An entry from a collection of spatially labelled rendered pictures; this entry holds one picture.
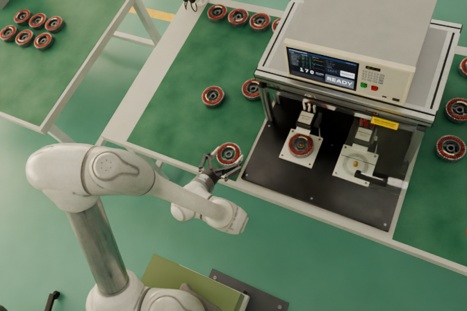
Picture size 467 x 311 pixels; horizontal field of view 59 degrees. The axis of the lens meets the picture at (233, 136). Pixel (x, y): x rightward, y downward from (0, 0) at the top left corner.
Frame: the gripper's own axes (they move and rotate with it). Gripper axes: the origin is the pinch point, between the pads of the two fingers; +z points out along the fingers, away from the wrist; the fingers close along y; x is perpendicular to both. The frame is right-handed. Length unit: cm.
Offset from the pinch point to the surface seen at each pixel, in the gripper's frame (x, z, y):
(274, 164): 1.9, 6.1, -19.5
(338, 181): 0.7, 8.0, -47.8
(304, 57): -52, 2, -27
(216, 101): -10.2, 23.2, 19.2
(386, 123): -33, 7, -59
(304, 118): -20.5, 14.3, -27.2
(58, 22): -20, 41, 138
